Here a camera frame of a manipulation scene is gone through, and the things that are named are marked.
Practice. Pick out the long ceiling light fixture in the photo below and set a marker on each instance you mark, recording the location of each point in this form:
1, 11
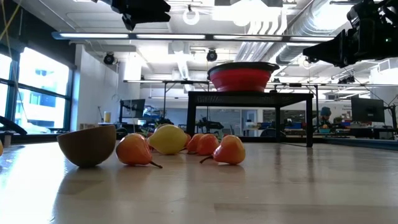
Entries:
186, 36

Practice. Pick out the person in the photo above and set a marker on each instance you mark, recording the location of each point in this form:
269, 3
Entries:
325, 115

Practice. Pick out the red toy strawberry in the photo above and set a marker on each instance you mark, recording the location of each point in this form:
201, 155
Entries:
221, 135
146, 133

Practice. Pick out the green kiwi half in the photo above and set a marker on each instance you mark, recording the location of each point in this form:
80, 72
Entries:
88, 146

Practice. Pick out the black office chair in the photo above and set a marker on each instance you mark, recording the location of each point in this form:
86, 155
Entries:
270, 133

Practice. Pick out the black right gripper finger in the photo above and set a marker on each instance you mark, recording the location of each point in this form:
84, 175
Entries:
332, 49

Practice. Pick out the background black robot arm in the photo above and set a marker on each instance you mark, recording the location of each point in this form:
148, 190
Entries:
208, 125

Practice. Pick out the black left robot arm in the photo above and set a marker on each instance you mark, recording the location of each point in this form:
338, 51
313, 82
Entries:
140, 9

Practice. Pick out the red collapsible colander bowl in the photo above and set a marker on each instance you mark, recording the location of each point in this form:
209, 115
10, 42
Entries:
241, 81

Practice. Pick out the black perforated metal shelf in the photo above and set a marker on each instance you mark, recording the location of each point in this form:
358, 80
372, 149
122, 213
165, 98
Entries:
248, 99

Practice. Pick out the small orange toy pear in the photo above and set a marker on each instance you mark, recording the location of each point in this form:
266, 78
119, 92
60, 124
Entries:
187, 139
230, 151
207, 144
194, 143
1, 147
133, 149

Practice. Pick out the yellow toy lemon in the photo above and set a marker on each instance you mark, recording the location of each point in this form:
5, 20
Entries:
168, 139

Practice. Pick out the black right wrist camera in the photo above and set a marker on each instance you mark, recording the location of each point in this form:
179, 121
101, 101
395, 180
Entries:
362, 14

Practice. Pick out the yellow cup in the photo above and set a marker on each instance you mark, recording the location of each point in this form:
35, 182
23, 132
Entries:
107, 117

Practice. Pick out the black computer monitor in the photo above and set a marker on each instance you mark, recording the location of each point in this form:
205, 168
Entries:
367, 109
133, 107

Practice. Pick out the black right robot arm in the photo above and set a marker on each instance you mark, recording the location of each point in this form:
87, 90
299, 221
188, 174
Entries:
388, 7

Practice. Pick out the silver ventilation duct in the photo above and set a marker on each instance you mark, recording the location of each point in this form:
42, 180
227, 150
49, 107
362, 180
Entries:
298, 28

